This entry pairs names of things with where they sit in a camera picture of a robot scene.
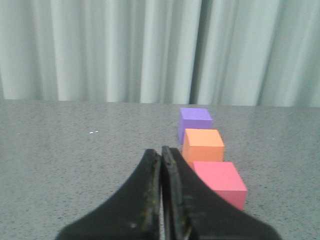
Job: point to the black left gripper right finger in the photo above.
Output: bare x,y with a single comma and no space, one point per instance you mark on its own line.
192,211

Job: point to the white pleated curtain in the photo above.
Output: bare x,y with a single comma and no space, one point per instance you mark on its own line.
207,52

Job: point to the pink foam cube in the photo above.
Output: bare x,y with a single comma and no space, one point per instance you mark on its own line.
224,179

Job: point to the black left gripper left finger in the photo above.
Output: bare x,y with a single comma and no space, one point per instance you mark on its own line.
131,213

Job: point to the orange foam cube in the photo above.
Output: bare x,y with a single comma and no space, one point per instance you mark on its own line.
204,145

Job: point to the purple foam cube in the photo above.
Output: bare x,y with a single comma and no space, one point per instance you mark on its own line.
193,118

